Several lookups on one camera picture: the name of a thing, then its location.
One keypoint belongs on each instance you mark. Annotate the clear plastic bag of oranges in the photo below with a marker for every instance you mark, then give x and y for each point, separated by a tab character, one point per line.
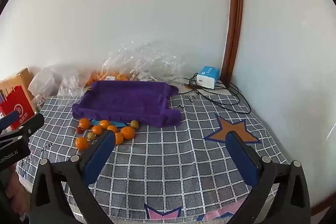
118	75

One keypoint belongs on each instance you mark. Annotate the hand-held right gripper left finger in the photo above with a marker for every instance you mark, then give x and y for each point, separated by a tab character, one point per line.
102	150

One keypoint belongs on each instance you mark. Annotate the white plastic bag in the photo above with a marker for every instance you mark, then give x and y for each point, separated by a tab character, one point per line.
43	80

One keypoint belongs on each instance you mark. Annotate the small clear plastic bag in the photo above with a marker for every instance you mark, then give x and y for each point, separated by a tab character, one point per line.
73	83

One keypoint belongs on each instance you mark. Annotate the red paper bag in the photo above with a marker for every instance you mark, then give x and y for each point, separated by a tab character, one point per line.
17	105

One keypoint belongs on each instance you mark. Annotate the brown wooden door frame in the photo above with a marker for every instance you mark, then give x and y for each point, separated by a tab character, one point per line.
235	16

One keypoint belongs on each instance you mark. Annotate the grey checked star blanket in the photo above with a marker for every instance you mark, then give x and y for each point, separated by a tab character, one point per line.
170	161

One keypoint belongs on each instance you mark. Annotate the small red fruit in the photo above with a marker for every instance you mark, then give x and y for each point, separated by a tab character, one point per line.
78	130

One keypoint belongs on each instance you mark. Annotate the light wooden box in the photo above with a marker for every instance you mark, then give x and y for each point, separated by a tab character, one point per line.
25	79

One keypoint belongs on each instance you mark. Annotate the yellow-green round fruit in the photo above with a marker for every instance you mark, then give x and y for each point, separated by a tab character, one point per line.
134	124
91	135

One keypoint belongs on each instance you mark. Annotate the person's left forearm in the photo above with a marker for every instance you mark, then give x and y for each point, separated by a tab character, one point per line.
15	184

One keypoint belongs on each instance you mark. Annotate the blue and white tissue pack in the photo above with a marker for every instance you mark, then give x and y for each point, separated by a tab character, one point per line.
207	77

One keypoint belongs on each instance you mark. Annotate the purple towel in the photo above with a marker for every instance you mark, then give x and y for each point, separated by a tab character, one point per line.
123	98

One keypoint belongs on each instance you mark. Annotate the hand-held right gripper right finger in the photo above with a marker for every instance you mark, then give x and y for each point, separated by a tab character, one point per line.
241	158

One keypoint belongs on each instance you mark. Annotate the crinkled clear plastic bag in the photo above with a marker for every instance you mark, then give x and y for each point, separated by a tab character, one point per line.
157	61

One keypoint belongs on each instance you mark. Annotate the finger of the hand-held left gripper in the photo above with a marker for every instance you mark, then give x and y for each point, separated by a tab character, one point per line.
10	119
29	125

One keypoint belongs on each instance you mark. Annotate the blue paper sheet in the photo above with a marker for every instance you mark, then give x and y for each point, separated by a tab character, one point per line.
119	124

